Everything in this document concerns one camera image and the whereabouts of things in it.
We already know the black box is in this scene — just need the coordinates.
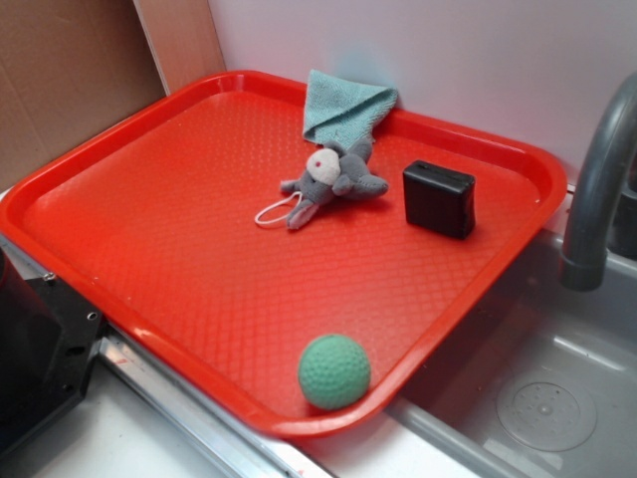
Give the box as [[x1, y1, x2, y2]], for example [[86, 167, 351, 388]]
[[403, 160, 476, 239]]

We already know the grey plush mouse toy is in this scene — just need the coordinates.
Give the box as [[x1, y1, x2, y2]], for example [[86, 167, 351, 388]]
[[255, 137, 389, 230]]

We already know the red plastic tray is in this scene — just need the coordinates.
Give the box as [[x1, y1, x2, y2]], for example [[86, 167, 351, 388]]
[[1, 72, 566, 438]]

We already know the teal folded cloth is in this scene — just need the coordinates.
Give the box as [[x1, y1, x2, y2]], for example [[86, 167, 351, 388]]
[[302, 70, 398, 148]]

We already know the green dimpled ball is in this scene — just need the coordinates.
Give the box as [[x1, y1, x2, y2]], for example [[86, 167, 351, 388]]
[[298, 335, 371, 410]]

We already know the grey faucet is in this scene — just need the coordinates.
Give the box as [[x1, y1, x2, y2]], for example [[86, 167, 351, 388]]
[[558, 74, 636, 292]]

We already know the grey plastic sink basin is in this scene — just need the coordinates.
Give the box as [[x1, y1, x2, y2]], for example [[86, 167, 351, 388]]
[[388, 232, 636, 477]]

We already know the brown cardboard panel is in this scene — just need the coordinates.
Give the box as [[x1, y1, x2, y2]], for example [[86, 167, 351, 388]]
[[1, 1, 225, 189]]

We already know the silver metal rail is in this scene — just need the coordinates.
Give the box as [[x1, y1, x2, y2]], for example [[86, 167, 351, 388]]
[[0, 233, 339, 478]]

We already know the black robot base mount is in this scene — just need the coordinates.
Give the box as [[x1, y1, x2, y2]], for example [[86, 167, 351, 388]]
[[1, 254, 105, 457]]

